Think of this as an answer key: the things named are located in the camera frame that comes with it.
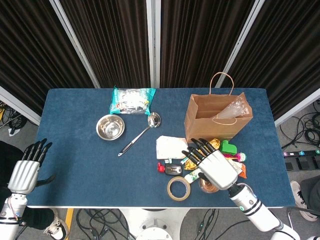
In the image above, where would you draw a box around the dark grey trouser leg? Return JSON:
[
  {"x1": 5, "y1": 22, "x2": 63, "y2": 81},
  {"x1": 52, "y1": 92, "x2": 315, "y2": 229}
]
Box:
[{"x1": 299, "y1": 172, "x2": 320, "y2": 208}]

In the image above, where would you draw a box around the white pink sneaker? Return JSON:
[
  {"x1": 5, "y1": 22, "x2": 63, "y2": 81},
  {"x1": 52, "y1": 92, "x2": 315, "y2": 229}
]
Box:
[{"x1": 289, "y1": 180, "x2": 318, "y2": 222}]

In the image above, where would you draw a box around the blue felt table cover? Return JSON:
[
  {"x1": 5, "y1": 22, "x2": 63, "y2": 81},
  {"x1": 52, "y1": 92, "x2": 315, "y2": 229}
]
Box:
[{"x1": 26, "y1": 87, "x2": 296, "y2": 208}]

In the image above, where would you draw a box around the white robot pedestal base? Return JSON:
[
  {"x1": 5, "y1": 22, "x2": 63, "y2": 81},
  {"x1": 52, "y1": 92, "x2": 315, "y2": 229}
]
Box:
[{"x1": 119, "y1": 207, "x2": 191, "y2": 240}]

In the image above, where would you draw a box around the green plastic toy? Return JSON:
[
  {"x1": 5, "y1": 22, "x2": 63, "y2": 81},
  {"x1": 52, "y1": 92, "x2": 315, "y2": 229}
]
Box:
[{"x1": 219, "y1": 139, "x2": 238, "y2": 155}]

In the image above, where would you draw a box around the gold biscuit packet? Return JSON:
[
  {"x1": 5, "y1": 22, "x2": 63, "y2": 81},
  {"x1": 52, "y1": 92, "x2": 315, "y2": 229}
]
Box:
[{"x1": 184, "y1": 138, "x2": 221, "y2": 171}]

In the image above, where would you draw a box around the black floor cable tangle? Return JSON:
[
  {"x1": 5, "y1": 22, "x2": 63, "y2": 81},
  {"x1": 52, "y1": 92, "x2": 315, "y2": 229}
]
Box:
[
  {"x1": 74, "y1": 208, "x2": 137, "y2": 240},
  {"x1": 0, "y1": 99, "x2": 28, "y2": 131},
  {"x1": 279, "y1": 99, "x2": 320, "y2": 151}
]

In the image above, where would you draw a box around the white orange packet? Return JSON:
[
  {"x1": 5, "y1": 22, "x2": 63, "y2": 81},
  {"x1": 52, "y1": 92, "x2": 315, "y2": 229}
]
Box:
[{"x1": 231, "y1": 159, "x2": 248, "y2": 180}]

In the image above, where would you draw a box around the colourful feather shuttlecock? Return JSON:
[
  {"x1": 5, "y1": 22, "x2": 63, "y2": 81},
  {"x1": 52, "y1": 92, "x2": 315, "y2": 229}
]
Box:
[{"x1": 222, "y1": 151, "x2": 248, "y2": 163}]

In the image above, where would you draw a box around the clear plastic bag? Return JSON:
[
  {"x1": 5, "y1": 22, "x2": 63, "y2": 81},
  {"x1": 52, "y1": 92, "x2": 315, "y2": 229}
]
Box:
[{"x1": 216, "y1": 96, "x2": 251, "y2": 120}]

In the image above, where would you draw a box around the brown paper carrier bag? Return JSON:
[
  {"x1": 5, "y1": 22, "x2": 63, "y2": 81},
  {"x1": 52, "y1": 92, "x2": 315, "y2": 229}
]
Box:
[{"x1": 184, "y1": 71, "x2": 254, "y2": 144}]

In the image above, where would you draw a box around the black white sneaker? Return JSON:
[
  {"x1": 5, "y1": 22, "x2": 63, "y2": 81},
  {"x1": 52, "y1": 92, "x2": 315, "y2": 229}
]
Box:
[{"x1": 44, "y1": 208, "x2": 70, "y2": 240}]

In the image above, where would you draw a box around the steel ladle black handle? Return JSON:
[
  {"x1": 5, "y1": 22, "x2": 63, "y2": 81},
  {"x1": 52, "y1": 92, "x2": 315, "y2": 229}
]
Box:
[{"x1": 117, "y1": 112, "x2": 162, "y2": 158}]

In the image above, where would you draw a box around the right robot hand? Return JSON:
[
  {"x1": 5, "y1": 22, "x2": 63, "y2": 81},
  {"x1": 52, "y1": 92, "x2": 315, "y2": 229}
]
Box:
[{"x1": 181, "y1": 137, "x2": 239, "y2": 196}]

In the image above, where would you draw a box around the teal silver snack packet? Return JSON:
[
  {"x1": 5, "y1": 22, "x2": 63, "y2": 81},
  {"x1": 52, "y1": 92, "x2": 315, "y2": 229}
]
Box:
[{"x1": 108, "y1": 85, "x2": 157, "y2": 116}]

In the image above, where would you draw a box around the dark pleated curtain panel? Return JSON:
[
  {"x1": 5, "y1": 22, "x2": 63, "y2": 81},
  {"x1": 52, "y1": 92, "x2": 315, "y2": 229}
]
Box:
[
  {"x1": 224, "y1": 0, "x2": 320, "y2": 121},
  {"x1": 59, "y1": 0, "x2": 151, "y2": 89},
  {"x1": 0, "y1": 0, "x2": 96, "y2": 116},
  {"x1": 159, "y1": 0, "x2": 256, "y2": 89}
]

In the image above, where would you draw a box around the white tissue pack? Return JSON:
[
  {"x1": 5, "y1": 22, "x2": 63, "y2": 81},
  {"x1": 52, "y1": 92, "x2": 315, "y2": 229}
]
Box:
[{"x1": 155, "y1": 135, "x2": 190, "y2": 160}]

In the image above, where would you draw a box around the stainless steel bowl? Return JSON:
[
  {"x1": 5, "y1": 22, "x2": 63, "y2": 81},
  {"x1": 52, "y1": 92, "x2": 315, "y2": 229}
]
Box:
[{"x1": 95, "y1": 114, "x2": 126, "y2": 141}]

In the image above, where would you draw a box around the white bottle green print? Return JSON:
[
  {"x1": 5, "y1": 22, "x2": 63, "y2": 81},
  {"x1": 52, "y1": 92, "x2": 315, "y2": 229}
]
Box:
[{"x1": 184, "y1": 167, "x2": 208, "y2": 185}]

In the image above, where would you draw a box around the transparent tape roll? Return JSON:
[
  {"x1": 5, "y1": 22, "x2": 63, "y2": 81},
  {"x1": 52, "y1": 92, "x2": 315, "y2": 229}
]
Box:
[{"x1": 166, "y1": 176, "x2": 192, "y2": 202}]

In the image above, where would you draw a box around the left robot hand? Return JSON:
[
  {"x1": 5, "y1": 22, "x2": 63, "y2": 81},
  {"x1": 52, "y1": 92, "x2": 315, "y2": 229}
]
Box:
[{"x1": 7, "y1": 138, "x2": 56, "y2": 195}]

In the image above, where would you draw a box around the black foot pedal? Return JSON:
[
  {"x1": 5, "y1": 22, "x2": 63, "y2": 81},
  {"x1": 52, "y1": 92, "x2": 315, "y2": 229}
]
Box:
[{"x1": 296, "y1": 156, "x2": 320, "y2": 170}]

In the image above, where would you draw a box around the white aluminium frame post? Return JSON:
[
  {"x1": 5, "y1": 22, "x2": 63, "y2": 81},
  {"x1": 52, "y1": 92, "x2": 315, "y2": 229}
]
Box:
[
  {"x1": 274, "y1": 87, "x2": 320, "y2": 128},
  {"x1": 49, "y1": 0, "x2": 101, "y2": 89},
  {"x1": 146, "y1": 0, "x2": 161, "y2": 89},
  {"x1": 0, "y1": 86, "x2": 42, "y2": 126},
  {"x1": 214, "y1": 0, "x2": 266, "y2": 88}
]

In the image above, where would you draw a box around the cup of orange bands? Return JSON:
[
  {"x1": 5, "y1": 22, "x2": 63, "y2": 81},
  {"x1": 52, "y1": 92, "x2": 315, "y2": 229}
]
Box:
[{"x1": 198, "y1": 174, "x2": 221, "y2": 194}]

